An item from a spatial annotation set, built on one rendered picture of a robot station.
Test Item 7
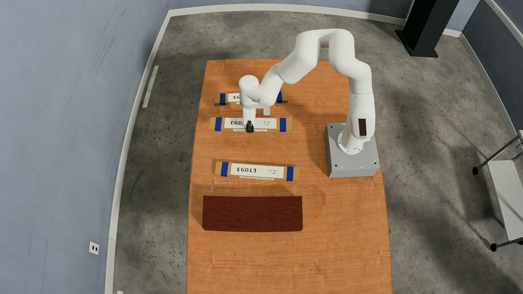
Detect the tan cardboard pack with white label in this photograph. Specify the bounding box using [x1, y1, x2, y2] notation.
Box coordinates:
[215, 161, 299, 182]
[215, 91, 288, 106]
[209, 117, 292, 132]

